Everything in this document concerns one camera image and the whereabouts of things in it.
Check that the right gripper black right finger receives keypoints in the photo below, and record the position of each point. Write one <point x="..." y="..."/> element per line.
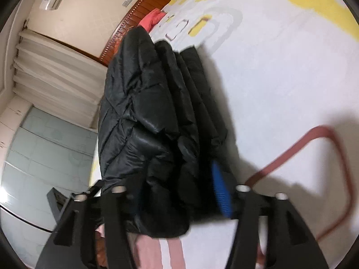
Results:
<point x="290" y="243"/>

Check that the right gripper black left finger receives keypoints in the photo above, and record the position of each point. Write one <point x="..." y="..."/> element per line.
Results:
<point x="72" y="243"/>

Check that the black puffer jacket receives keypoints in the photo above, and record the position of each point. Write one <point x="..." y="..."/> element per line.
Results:
<point x="162" y="137"/>

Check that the beige window curtain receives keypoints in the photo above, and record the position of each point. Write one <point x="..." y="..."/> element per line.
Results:
<point x="58" y="80"/>

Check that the patterned white bed sheet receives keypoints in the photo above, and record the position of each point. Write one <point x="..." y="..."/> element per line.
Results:
<point x="284" y="74"/>

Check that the coral red pillow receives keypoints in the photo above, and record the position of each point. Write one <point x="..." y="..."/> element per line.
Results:
<point x="151" y="19"/>

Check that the brown wooden headboard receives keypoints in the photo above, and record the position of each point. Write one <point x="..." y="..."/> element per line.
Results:
<point x="132" y="18"/>

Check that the grey wall switch panel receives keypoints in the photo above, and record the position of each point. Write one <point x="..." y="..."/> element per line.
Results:
<point x="126" y="3"/>

